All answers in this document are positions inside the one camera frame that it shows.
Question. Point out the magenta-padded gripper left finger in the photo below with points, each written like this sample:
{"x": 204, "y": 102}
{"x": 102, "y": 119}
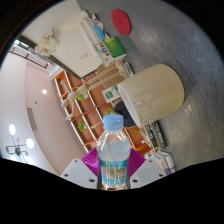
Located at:
{"x": 77, "y": 173}

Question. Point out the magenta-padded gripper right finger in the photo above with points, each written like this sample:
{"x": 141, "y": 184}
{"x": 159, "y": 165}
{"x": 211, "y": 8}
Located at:
{"x": 148, "y": 171}

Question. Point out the green and white box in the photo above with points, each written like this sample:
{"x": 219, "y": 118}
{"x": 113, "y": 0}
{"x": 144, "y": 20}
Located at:
{"x": 113, "y": 50}

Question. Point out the wooden artist mannequin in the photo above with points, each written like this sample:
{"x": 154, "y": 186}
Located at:
{"x": 71, "y": 96}

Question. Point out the stack of dark books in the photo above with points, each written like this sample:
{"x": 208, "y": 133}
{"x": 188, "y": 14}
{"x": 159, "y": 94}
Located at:
{"x": 155, "y": 135}

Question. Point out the orange wooden shelf unit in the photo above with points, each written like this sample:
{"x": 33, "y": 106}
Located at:
{"x": 90, "y": 113}

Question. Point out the flat round red coaster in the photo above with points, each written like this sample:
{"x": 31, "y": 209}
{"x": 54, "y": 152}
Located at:
{"x": 120, "y": 21}

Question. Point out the black ceiling track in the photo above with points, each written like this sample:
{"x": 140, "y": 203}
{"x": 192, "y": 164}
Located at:
{"x": 28, "y": 57}

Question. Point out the white wall socket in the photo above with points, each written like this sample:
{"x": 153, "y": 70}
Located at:
{"x": 83, "y": 56}

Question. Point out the ceiling lamp with round bulbs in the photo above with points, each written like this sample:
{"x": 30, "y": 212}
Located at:
{"x": 30, "y": 143}

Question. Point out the white vase with flowers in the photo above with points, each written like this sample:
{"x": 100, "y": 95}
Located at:
{"x": 48, "y": 45}

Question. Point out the small green-white carton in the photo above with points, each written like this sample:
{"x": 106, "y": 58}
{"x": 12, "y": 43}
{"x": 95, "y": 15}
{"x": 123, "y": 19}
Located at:
{"x": 110, "y": 94}

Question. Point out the clear blue-capped water bottle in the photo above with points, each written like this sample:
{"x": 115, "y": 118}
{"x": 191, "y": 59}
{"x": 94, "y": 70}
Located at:
{"x": 113, "y": 156}

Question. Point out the tan chair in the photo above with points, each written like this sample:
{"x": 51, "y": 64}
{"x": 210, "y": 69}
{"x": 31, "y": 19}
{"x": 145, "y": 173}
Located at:
{"x": 115, "y": 81}

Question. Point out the white partition with dark top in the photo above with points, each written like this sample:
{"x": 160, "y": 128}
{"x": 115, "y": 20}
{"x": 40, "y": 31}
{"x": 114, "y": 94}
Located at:
{"x": 73, "y": 46}

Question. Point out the round recessed ceiling light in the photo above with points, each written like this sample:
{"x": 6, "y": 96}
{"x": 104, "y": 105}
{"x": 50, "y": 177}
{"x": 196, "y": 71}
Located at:
{"x": 44, "y": 91}

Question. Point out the cream ceramic mug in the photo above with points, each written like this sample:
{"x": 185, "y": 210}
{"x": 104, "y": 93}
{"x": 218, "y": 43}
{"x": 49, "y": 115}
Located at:
{"x": 156, "y": 91}

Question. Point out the ceiling air vent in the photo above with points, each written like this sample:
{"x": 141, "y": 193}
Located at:
{"x": 31, "y": 119}

